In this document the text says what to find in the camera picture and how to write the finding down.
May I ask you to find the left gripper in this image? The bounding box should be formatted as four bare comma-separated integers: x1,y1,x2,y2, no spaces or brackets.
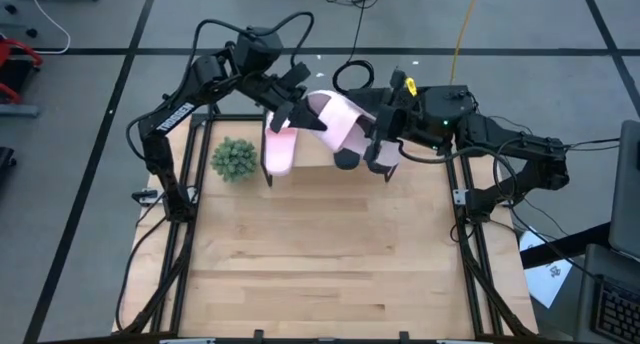
264,78,329,134

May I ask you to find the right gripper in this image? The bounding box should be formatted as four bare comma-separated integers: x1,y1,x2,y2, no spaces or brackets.
363,68,427,161

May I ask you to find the black slide sandal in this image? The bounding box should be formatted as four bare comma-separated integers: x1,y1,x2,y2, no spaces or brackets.
368,158,400,177
333,147,362,172

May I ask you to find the pink slide sandal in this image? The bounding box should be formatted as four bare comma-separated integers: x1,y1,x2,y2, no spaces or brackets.
303,89,403,169
263,109,301,178

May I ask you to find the black keyboard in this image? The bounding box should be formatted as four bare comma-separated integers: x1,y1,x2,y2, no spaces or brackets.
346,84,396,110

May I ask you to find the green artificial plant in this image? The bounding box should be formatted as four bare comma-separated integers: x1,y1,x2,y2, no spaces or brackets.
209,137,260,184

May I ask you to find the black stand base bar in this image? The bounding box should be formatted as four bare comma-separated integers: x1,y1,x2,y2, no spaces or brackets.
519,221,614,270

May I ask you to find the white paper sheet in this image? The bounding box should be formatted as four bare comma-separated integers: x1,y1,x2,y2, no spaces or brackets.
518,227,574,310

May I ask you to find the grey laptop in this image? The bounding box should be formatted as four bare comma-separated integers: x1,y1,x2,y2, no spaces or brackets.
573,118,640,344

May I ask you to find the red step stool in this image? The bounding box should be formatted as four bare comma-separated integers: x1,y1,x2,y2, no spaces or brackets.
0,37,45,105

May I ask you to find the wooden shelf black frame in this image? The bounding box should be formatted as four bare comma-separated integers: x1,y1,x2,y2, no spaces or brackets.
259,103,413,188

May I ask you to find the coiled black cable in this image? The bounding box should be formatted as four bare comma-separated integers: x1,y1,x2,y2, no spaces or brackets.
331,0,376,97

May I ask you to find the black aluminium rig frame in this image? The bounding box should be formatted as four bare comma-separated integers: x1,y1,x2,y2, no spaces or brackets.
117,96,539,338

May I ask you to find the yellow cable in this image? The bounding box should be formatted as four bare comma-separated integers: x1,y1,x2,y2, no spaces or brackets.
448,0,483,86

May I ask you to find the white cable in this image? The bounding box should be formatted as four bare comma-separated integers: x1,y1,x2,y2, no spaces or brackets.
24,0,72,55

